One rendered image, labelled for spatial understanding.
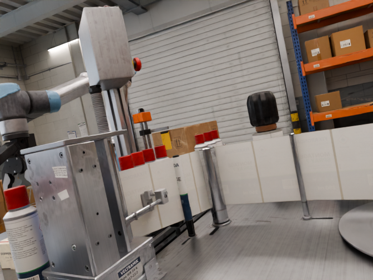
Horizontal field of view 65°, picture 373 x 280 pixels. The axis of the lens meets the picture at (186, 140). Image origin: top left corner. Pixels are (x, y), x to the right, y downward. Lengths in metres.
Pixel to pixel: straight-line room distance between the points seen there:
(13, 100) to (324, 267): 0.89
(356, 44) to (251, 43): 1.62
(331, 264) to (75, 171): 0.40
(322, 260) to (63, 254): 0.40
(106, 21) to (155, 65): 4.98
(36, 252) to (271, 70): 4.88
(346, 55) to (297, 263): 4.10
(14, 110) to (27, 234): 0.53
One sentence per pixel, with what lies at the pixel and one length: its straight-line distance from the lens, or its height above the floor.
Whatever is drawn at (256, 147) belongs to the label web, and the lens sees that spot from 0.69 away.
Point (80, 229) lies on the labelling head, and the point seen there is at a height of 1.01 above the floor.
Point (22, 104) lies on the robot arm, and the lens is 1.03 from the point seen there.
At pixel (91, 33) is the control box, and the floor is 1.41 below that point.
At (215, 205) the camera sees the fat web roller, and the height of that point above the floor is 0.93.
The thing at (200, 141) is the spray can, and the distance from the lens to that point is 1.07.
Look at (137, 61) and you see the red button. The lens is 0.85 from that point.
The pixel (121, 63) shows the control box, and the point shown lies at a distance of 0.82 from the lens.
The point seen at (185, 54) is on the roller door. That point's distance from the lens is 5.58.
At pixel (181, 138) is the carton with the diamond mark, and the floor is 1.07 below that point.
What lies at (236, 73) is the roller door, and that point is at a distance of 5.28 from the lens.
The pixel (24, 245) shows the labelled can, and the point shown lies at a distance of 0.57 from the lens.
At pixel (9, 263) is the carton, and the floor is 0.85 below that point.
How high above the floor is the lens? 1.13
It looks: 3 degrees down
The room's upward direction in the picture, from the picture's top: 12 degrees counter-clockwise
